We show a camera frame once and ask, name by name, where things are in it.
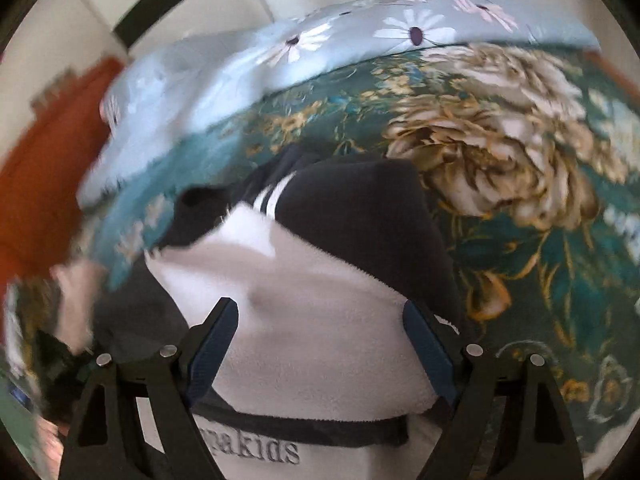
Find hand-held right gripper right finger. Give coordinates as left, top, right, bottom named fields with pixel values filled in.
left=402, top=300, right=585, bottom=480

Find brown wooden headboard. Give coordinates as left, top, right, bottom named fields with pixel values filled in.
left=0, top=57, right=127, bottom=301

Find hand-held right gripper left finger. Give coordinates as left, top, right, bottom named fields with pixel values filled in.
left=59, top=297, right=240, bottom=480

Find light blue daisy quilt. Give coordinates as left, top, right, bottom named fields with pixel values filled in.
left=80, top=0, right=601, bottom=206

